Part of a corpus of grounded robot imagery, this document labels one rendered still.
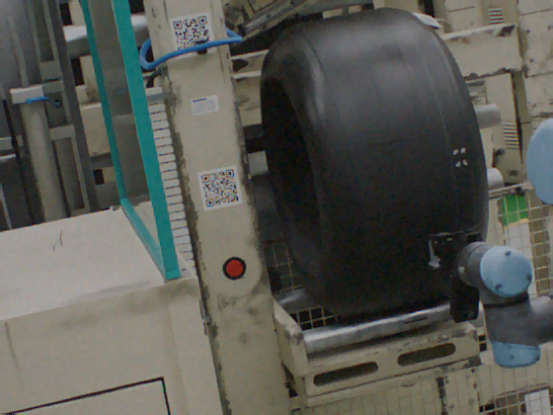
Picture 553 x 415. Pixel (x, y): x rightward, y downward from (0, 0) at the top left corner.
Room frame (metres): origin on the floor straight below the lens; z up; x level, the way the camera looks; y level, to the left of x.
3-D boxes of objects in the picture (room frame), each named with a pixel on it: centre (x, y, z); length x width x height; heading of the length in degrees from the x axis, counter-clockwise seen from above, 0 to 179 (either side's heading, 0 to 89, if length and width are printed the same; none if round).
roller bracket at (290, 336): (2.35, 0.00, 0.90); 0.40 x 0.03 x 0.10; 10
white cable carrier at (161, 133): (2.27, 0.15, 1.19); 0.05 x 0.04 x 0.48; 10
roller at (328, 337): (2.24, -0.21, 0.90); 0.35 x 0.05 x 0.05; 100
